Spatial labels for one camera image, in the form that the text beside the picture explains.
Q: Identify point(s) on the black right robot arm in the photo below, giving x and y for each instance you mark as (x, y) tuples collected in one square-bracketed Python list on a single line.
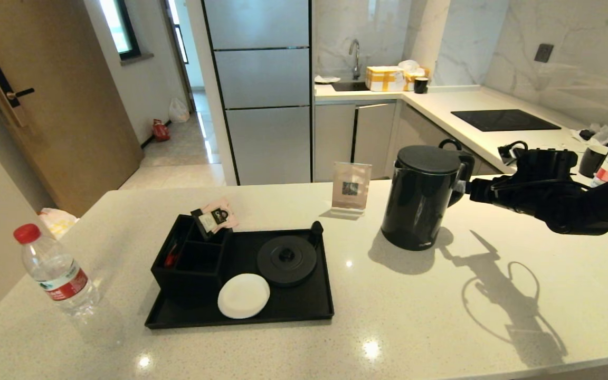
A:
[(605, 208)]

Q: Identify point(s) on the dark sink basin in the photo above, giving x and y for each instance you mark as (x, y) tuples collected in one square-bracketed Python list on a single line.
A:
[(350, 86)]

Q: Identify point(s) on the yellow striped white box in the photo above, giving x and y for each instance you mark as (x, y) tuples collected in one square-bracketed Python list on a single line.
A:
[(385, 79)]

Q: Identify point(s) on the small black cup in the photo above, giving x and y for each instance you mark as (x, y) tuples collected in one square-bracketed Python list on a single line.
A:
[(421, 85)]

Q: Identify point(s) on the white sink cabinet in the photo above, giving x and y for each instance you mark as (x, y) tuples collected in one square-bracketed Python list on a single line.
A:
[(357, 137)]

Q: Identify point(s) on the black mug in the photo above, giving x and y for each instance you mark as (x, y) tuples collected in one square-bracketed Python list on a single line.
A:
[(593, 161)]

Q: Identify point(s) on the grey counter base cabinets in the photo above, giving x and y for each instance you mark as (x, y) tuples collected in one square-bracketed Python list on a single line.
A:
[(425, 126)]

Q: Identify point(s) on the dark framed window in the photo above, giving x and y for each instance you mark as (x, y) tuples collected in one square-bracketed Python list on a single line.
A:
[(119, 26)]

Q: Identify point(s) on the acrylic WiFi QR sign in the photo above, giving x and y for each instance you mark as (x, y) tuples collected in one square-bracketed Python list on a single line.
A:
[(351, 187)]

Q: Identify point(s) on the red bag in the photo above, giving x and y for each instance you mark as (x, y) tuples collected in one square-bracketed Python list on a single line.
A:
[(160, 130)]

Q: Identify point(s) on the black round kettle base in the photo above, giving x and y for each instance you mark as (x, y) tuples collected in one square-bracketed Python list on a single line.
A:
[(285, 264)]

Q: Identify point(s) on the black induction cooktop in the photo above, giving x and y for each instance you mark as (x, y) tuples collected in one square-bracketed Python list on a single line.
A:
[(503, 120)]

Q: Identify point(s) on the brown wooden door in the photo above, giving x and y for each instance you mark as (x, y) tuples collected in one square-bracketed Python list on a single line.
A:
[(72, 105)]

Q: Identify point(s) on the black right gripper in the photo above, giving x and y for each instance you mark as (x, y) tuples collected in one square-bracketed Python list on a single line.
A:
[(531, 184)]

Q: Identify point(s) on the black electric kettle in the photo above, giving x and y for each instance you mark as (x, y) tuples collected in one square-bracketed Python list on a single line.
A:
[(415, 203)]

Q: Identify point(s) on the crumpled clear plastic wrapper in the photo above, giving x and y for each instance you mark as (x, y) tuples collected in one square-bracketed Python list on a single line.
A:
[(597, 133)]

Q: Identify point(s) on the white crumpled tissue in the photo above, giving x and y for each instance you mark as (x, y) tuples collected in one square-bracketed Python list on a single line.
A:
[(409, 66)]

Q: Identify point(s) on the silver refrigerator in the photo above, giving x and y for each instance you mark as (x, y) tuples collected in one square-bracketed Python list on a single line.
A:
[(262, 79)]

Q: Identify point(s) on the grey wall socket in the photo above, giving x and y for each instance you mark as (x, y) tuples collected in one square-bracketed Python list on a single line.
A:
[(543, 53)]

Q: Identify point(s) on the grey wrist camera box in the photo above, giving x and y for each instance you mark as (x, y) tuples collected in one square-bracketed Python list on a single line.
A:
[(506, 155)]

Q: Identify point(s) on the chrome faucet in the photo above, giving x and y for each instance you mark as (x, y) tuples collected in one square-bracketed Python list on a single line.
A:
[(355, 58)]

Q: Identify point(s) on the black compartment organizer box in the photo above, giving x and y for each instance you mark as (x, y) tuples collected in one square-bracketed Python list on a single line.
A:
[(188, 277)]

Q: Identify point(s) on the pink tea sachet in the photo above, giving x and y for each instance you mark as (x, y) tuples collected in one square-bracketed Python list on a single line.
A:
[(218, 217)]

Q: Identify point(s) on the yellow white plastic bag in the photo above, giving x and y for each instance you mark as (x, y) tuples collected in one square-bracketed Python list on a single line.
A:
[(58, 222)]

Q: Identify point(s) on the red sachet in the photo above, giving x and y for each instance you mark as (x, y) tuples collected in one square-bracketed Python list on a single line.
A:
[(171, 258)]

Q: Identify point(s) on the white cloth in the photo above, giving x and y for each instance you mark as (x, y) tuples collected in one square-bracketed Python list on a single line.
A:
[(326, 79)]

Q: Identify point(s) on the black rectangular serving tray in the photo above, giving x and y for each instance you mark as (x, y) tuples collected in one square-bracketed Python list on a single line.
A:
[(298, 309)]

